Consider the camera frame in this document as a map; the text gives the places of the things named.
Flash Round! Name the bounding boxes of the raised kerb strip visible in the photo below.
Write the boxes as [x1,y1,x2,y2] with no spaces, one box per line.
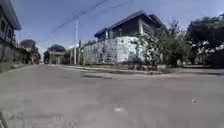
[56,64,224,76]

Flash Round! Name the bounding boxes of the distant roofed building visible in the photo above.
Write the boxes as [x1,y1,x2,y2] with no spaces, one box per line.
[43,44,72,65]

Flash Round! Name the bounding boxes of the grass verge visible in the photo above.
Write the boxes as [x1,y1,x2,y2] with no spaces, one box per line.
[0,62,31,74]

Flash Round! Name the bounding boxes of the utility pole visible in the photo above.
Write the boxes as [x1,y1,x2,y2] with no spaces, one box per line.
[73,19,79,66]

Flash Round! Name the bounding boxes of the overhead wires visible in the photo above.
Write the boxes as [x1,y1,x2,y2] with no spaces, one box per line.
[50,0,134,34]

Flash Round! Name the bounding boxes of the grey asphalt road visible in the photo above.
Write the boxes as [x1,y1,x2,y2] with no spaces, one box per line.
[0,63,224,128]

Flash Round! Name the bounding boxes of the large dark tree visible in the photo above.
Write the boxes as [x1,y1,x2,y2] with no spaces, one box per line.
[185,13,224,69]

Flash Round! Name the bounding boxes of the green tree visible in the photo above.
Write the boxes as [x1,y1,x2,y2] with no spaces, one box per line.
[141,18,190,68]

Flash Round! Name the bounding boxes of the building with white stone wall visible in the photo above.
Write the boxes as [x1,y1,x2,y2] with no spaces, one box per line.
[80,10,167,66]

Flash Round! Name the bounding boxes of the dark building with fence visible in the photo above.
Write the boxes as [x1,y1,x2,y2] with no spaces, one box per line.
[0,0,28,64]

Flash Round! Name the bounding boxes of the distant dark tree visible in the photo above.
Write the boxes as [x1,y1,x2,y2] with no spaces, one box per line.
[19,38,42,65]

